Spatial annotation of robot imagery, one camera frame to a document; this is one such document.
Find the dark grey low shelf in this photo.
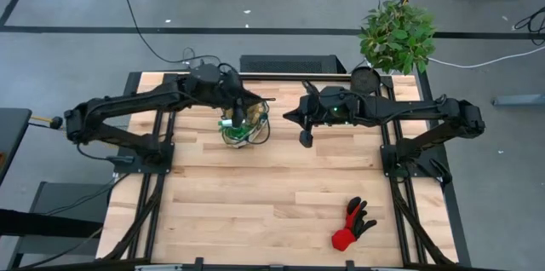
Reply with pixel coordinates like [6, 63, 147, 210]
[0, 181, 112, 270]

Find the white floor cable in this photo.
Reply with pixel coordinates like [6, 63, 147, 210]
[427, 44, 545, 69]

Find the cream and green gardening bag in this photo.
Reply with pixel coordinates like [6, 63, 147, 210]
[218, 100, 272, 149]

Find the black coiled cable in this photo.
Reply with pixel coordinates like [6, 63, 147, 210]
[513, 5, 545, 47]

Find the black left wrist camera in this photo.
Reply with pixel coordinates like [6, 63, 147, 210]
[231, 95, 247, 130]

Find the yellow cord with black plug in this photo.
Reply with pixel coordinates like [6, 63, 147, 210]
[28, 114, 65, 130]

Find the red and black garden glove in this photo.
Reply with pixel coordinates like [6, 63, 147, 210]
[330, 196, 379, 252]

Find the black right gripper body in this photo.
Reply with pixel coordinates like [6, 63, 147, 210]
[300, 87, 354, 127]

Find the long black cable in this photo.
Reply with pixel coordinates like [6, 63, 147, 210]
[118, 0, 227, 72]

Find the green spray bottle white trigger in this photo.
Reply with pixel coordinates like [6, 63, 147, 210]
[216, 118, 246, 142]

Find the green plant in black pot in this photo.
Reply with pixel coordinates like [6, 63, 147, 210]
[349, 0, 438, 95]

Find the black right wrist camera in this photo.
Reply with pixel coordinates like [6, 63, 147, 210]
[298, 129, 314, 149]

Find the grey desk leg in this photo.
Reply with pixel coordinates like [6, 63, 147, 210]
[492, 94, 545, 107]

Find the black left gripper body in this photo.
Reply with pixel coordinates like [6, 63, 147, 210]
[186, 64, 252, 108]

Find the black computer case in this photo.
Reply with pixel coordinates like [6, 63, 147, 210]
[238, 54, 347, 75]

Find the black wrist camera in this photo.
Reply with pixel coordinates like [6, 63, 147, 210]
[298, 129, 314, 149]
[231, 95, 247, 130]

